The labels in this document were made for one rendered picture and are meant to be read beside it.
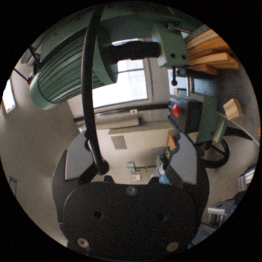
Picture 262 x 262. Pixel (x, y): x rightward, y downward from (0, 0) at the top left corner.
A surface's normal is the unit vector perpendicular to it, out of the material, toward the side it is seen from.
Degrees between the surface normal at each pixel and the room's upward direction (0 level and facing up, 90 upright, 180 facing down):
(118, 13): 90
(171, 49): 90
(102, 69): 90
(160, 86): 90
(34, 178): 180
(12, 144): 180
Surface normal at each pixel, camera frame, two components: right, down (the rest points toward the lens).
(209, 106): -0.06, 0.50
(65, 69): -0.01, 0.75
